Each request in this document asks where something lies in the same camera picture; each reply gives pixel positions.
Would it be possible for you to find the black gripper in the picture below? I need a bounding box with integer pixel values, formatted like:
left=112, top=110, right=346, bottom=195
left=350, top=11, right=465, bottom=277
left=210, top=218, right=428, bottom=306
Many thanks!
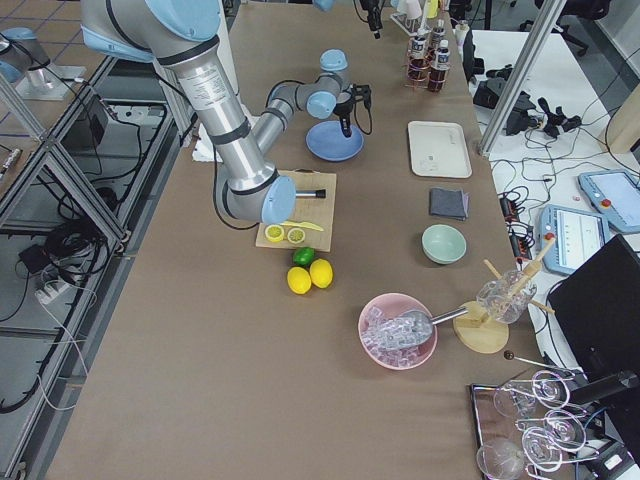
left=333, top=97, right=356, bottom=138
left=360, top=0, right=384, bottom=39

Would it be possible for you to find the blue plate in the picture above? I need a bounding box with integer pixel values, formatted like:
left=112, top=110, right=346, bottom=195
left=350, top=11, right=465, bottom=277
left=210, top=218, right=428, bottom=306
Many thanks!
left=305, top=120, right=364, bottom=162

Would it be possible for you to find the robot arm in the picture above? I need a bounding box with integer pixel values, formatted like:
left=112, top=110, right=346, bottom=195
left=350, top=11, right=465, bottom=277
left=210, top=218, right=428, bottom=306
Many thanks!
left=81, top=1, right=351, bottom=224
left=312, top=0, right=384, bottom=40

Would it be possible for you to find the tea bottle one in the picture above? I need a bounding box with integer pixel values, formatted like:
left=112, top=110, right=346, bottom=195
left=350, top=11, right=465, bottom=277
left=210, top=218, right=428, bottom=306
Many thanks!
left=407, top=28, right=430, bottom=87

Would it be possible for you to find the tea bottle three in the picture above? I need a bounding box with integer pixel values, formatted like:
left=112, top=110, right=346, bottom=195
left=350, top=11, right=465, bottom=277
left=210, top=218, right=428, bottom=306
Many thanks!
left=430, top=19, right=446, bottom=49

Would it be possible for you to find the steel muddler black cap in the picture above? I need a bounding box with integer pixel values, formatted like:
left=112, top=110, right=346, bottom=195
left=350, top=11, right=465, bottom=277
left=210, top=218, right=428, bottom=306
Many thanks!
left=296, top=189, right=327, bottom=199

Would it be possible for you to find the tea bottle two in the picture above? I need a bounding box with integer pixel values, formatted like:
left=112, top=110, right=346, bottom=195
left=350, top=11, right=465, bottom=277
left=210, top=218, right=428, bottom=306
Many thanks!
left=427, top=39, right=450, bottom=92

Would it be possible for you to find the wooden cutting board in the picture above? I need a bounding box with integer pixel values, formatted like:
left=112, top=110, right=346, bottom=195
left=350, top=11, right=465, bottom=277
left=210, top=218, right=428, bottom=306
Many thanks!
left=255, top=171, right=337, bottom=252

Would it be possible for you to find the cream rabbit tray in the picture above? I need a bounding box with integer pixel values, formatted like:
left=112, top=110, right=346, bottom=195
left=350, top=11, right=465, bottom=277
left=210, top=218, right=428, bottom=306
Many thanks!
left=407, top=120, right=472, bottom=179

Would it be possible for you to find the yellow plastic knife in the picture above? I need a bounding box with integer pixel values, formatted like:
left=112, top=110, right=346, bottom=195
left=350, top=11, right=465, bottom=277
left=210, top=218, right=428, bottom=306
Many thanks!
left=280, top=220, right=324, bottom=232

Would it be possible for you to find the lemon half back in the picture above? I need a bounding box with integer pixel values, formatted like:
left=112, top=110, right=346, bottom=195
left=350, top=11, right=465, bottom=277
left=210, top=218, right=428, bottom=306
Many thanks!
left=287, top=227, right=306, bottom=245

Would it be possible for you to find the lemon half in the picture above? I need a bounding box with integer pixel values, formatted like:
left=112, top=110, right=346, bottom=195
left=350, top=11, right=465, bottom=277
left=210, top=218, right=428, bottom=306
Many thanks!
left=287, top=227, right=306, bottom=245
left=264, top=224, right=286, bottom=243

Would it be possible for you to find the lemon half front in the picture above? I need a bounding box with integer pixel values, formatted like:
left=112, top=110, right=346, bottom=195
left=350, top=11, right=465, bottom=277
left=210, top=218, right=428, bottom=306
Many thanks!
left=264, top=224, right=286, bottom=243

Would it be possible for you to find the grey folded cloth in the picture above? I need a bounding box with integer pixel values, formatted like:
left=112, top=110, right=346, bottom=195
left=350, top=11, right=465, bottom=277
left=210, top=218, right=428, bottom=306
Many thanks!
left=429, top=187, right=469, bottom=221

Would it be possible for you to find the green lime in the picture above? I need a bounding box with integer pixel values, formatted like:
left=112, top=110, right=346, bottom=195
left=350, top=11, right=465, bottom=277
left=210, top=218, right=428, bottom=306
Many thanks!
left=292, top=247, right=316, bottom=267

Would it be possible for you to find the yellow lemon near bowl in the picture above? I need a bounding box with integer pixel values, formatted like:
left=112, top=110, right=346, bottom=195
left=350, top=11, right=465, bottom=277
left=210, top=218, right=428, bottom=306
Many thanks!
left=309, top=259, right=334, bottom=289

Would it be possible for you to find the mint green bowl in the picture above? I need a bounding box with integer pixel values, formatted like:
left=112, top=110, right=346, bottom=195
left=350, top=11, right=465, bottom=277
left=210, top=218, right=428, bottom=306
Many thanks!
left=421, top=224, right=467, bottom=265

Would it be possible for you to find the yellow lemon far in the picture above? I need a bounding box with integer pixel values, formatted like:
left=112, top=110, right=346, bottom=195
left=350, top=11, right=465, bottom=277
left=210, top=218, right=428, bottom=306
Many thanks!
left=286, top=266, right=312, bottom=295

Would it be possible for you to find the black device on side table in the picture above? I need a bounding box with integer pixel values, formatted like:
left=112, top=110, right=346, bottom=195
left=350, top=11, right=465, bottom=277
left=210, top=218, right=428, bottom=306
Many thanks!
left=473, top=65, right=582, bottom=139

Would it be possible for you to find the pink bowl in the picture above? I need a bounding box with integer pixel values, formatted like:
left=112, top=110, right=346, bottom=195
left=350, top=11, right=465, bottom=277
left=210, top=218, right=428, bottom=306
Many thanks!
left=358, top=293, right=438, bottom=370

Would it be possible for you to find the metal ice scoop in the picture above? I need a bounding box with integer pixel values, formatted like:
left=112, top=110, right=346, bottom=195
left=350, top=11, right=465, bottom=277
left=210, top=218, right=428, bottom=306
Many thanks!
left=381, top=306, right=468, bottom=350

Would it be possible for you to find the clear glass mug on stand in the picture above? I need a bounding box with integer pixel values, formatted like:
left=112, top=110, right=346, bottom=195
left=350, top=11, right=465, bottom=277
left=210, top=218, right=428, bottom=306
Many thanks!
left=476, top=270, right=537, bottom=324

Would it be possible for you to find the pile of clear ice cubes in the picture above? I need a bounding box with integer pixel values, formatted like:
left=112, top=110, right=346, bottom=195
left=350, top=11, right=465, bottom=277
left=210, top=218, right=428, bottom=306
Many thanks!
left=361, top=309, right=435, bottom=368

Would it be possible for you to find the wooden cup stand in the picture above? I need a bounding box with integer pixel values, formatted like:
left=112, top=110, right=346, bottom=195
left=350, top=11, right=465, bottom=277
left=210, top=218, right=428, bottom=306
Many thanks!
left=454, top=238, right=555, bottom=354

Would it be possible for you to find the teach pendant near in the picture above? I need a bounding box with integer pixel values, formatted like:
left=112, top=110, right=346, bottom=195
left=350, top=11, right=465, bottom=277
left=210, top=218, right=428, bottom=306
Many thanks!
left=538, top=204, right=610, bottom=275

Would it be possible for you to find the teach pendant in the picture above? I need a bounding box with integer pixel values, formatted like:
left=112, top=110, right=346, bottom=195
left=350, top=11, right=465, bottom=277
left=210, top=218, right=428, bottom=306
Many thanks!
left=578, top=169, right=639, bottom=234
left=538, top=204, right=610, bottom=275

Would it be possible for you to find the teach pendant far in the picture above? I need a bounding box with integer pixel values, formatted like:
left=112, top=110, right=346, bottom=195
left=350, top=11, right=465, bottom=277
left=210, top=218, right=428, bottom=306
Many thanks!
left=578, top=169, right=639, bottom=234

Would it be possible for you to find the black laptop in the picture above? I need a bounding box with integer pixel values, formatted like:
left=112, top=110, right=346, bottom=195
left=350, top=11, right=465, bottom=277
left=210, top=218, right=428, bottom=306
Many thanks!
left=549, top=235, right=639, bottom=378

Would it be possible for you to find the white power strip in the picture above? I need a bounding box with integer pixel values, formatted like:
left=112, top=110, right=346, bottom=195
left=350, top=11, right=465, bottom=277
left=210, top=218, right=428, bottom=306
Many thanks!
left=34, top=279, right=71, bottom=305

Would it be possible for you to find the wine glass rack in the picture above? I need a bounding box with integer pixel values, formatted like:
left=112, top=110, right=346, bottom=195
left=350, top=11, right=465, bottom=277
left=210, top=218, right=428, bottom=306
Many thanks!
left=467, top=367, right=640, bottom=480

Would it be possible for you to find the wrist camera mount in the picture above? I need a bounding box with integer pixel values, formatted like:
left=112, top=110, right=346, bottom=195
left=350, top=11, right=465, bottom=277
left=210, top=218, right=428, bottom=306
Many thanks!
left=351, top=84, right=372, bottom=111

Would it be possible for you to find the copper wire bottle rack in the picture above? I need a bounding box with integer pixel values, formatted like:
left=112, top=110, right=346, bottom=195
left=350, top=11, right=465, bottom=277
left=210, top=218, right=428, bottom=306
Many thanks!
left=405, top=29, right=450, bottom=92

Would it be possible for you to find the aluminium frame post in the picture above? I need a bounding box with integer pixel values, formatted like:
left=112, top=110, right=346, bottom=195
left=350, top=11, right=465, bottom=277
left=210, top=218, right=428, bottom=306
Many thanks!
left=478, top=0, right=566, bottom=156

